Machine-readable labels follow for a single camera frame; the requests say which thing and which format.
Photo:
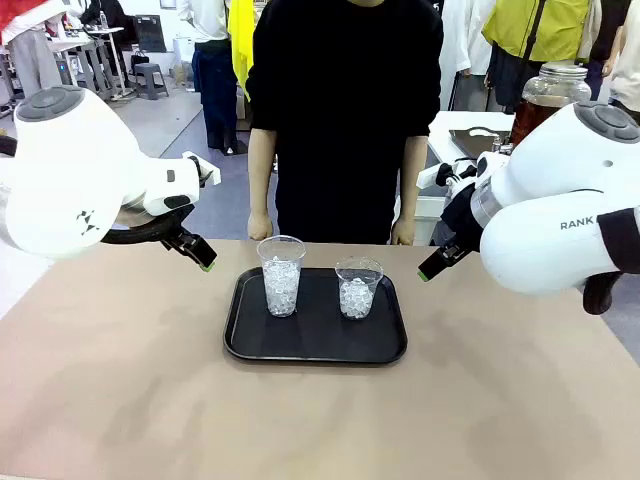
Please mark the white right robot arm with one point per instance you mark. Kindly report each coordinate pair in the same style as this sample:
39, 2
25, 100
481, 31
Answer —
550, 175

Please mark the figure in grey trousers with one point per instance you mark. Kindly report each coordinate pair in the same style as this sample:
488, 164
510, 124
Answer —
30, 55

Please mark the black rectangular panel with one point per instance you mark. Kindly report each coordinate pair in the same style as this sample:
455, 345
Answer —
150, 32

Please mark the hanging white coat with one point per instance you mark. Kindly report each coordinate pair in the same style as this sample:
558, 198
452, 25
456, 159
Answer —
460, 40

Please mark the person's left hand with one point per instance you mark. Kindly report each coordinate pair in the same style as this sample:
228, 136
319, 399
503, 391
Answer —
404, 232

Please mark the white standing desk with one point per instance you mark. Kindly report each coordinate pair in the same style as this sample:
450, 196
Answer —
95, 34

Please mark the glass tea dispenser jar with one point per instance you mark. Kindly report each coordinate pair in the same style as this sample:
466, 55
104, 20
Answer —
550, 95

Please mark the grey plastic step stool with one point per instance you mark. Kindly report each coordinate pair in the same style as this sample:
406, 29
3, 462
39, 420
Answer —
150, 80

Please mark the short clear plastic iced cup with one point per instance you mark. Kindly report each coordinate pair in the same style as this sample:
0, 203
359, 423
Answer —
357, 300

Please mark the mannequin with yellow-green jacket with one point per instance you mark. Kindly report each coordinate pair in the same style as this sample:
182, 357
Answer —
545, 25

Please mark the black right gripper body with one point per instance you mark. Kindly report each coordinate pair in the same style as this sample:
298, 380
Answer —
460, 215

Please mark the person's right hand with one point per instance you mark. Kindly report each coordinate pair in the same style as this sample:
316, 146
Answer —
260, 227

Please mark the person's right forearm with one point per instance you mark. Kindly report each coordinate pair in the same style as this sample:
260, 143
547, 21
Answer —
262, 170

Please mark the mannequin with yellow scarf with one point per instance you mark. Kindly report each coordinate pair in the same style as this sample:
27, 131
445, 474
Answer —
239, 50

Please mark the person's left forearm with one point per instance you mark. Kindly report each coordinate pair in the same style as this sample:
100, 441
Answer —
414, 175

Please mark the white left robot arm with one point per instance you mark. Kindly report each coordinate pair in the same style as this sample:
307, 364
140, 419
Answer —
75, 175

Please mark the tall clear plastic iced cup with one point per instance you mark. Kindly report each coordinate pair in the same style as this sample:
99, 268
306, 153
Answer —
281, 290

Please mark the person in black top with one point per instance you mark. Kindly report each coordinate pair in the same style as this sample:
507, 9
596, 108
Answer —
345, 125

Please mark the mannequin with navy trousers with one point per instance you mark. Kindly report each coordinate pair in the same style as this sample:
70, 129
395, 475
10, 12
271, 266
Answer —
215, 90

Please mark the black plastic serving tray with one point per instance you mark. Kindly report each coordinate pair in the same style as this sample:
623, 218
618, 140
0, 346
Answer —
320, 340

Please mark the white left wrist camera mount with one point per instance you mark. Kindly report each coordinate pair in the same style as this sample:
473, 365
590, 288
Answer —
207, 175

